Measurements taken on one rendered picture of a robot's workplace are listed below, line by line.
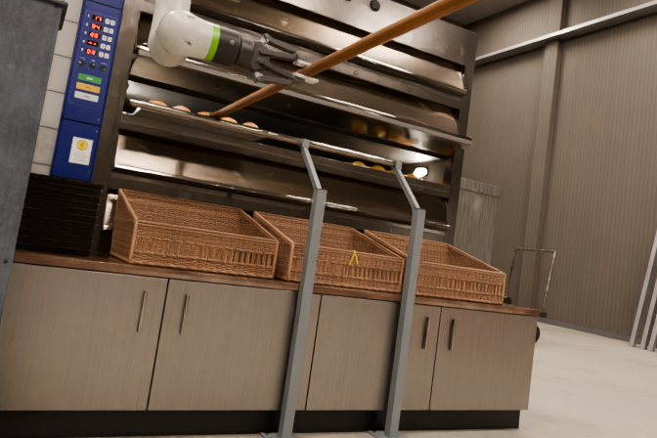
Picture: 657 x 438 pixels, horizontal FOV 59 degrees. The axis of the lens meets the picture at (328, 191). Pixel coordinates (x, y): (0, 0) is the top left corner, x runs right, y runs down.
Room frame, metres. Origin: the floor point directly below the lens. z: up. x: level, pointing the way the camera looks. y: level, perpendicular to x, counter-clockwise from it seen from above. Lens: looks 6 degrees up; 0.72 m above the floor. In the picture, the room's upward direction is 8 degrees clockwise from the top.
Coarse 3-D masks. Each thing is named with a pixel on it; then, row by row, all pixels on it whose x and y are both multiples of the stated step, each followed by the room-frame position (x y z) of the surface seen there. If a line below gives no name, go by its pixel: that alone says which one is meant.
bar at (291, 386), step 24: (216, 120) 2.23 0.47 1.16; (312, 144) 2.42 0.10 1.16; (312, 168) 2.31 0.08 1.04; (408, 192) 2.52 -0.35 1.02; (312, 216) 2.21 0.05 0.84; (312, 240) 2.20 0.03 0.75; (312, 264) 2.21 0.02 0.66; (408, 264) 2.44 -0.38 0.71; (312, 288) 2.22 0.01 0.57; (408, 288) 2.42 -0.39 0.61; (408, 312) 2.42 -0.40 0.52; (408, 336) 2.43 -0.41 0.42; (288, 360) 2.23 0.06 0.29; (288, 384) 2.20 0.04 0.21; (288, 408) 2.20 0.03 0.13; (288, 432) 2.21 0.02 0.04; (384, 432) 2.45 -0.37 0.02
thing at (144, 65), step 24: (144, 72) 2.45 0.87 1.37; (168, 72) 2.44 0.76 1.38; (192, 72) 2.43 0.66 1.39; (216, 72) 2.45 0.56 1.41; (240, 96) 2.63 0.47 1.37; (288, 96) 2.61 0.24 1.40; (312, 120) 2.87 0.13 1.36; (336, 120) 2.86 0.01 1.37; (360, 120) 2.85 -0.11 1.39; (384, 120) 2.85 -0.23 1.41; (408, 144) 3.13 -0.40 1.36; (432, 144) 3.12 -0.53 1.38; (456, 144) 3.10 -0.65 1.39
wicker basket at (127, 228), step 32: (128, 192) 2.42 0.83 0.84; (128, 224) 2.10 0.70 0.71; (160, 224) 2.04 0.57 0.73; (192, 224) 2.54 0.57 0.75; (224, 224) 2.61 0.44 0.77; (256, 224) 2.46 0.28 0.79; (128, 256) 2.01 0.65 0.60; (160, 256) 2.05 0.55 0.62; (192, 256) 2.51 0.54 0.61; (224, 256) 2.16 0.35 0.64; (256, 256) 2.42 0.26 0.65
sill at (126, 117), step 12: (120, 120) 2.43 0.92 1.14; (132, 120) 2.44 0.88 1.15; (144, 120) 2.47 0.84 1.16; (156, 120) 2.49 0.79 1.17; (180, 132) 2.54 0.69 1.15; (192, 132) 2.56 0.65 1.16; (204, 132) 2.59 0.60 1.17; (228, 144) 2.64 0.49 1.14; (240, 144) 2.67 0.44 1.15; (252, 144) 2.70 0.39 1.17; (264, 144) 2.72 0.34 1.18; (288, 156) 2.78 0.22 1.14; (300, 156) 2.81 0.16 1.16; (312, 156) 2.84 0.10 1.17; (348, 168) 2.94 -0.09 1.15; (360, 168) 2.97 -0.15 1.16; (372, 168) 3.01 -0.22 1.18; (396, 180) 3.08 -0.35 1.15; (408, 180) 3.11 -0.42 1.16; (420, 180) 3.15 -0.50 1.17
